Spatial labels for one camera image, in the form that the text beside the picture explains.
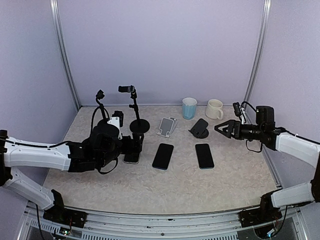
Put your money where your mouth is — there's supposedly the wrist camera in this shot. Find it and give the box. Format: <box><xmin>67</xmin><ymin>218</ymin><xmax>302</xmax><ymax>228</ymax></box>
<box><xmin>232</xmin><ymin>102</ymin><xmax>247</xmax><ymax>124</ymax></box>
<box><xmin>107</xmin><ymin>110</ymin><xmax>124</xmax><ymax>140</ymax></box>

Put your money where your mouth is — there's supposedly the cream ceramic mug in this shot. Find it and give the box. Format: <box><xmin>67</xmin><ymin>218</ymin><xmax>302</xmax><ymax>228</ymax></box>
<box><xmin>205</xmin><ymin>99</ymin><xmax>224</xmax><ymax>120</ymax></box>

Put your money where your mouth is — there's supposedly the left black camera cable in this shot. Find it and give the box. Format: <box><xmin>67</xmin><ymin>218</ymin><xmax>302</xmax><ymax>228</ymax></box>
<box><xmin>91</xmin><ymin>106</ymin><xmax>103</xmax><ymax>133</ymax></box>

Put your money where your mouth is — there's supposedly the left aluminium frame post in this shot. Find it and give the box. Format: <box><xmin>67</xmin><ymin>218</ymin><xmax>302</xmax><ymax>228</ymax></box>
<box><xmin>49</xmin><ymin>0</ymin><xmax>81</xmax><ymax>111</ymax></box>

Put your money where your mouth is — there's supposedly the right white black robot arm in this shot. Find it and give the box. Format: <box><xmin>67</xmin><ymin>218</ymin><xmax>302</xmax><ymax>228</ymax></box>
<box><xmin>214</xmin><ymin>102</ymin><xmax>320</xmax><ymax>222</ymax></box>

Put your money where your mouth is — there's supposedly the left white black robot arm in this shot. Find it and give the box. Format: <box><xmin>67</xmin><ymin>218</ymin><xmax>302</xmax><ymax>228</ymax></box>
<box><xmin>0</xmin><ymin>122</ymin><xmax>144</xmax><ymax>223</ymax></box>

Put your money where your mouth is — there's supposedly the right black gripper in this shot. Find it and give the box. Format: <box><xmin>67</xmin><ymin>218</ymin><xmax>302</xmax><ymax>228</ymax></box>
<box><xmin>214</xmin><ymin>119</ymin><xmax>264</xmax><ymax>140</ymax></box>

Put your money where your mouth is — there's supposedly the black camera cable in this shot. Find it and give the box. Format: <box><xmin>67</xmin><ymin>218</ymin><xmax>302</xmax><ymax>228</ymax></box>
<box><xmin>91</xmin><ymin>106</ymin><xmax>103</xmax><ymax>133</ymax></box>
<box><xmin>241</xmin><ymin>101</ymin><xmax>257</xmax><ymax>112</ymax></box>

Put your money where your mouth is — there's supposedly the light blue cup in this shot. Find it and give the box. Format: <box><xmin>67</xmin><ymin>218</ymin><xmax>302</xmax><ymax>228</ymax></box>
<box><xmin>182</xmin><ymin>97</ymin><xmax>198</xmax><ymax>120</ymax></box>

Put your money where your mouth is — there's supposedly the grey folding phone stand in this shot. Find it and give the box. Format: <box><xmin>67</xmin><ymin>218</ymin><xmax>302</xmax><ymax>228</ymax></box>
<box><xmin>156</xmin><ymin>117</ymin><xmax>178</xmax><ymax>138</ymax></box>

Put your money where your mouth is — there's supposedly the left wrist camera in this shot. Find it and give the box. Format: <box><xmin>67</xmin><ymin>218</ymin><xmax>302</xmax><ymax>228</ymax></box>
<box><xmin>107</xmin><ymin>110</ymin><xmax>124</xmax><ymax>140</ymax></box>

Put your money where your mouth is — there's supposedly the black phone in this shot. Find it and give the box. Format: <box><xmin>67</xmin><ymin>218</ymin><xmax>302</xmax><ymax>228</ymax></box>
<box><xmin>195</xmin><ymin>143</ymin><xmax>215</xmax><ymax>170</ymax></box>

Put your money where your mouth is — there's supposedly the tall black phone stand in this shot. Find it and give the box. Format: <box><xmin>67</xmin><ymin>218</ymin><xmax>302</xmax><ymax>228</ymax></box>
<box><xmin>118</xmin><ymin>85</ymin><xmax>150</xmax><ymax>134</ymax></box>

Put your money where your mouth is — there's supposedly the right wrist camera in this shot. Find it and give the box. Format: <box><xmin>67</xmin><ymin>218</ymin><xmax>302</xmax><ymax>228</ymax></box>
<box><xmin>232</xmin><ymin>102</ymin><xmax>247</xmax><ymax>124</ymax></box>

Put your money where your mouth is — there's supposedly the front aluminium rail base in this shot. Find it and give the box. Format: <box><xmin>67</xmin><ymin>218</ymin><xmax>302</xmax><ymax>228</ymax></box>
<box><xmin>17</xmin><ymin>197</ymin><xmax>308</xmax><ymax>240</ymax></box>

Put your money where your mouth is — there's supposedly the aluminium frame post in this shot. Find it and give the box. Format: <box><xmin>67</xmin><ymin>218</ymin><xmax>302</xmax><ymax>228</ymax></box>
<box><xmin>243</xmin><ymin>0</ymin><xmax>272</xmax><ymax>102</ymax></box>
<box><xmin>49</xmin><ymin>0</ymin><xmax>81</xmax><ymax>111</ymax></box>

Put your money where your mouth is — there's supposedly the right aluminium frame post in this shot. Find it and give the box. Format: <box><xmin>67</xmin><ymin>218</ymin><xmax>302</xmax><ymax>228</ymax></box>
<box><xmin>243</xmin><ymin>0</ymin><xmax>272</xmax><ymax>102</ymax></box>

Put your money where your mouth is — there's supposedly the right black camera cable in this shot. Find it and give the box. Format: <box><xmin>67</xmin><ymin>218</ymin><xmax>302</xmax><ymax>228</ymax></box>
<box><xmin>241</xmin><ymin>101</ymin><xmax>257</xmax><ymax>112</ymax></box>

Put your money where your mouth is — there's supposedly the black round-base phone stand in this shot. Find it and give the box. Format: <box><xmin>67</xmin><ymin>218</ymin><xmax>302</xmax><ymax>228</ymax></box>
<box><xmin>95</xmin><ymin>89</ymin><xmax>110</xmax><ymax>123</ymax></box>

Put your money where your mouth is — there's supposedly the blue phone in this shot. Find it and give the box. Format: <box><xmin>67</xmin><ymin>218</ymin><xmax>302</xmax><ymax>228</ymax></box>
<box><xmin>152</xmin><ymin>143</ymin><xmax>174</xmax><ymax>170</ymax></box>

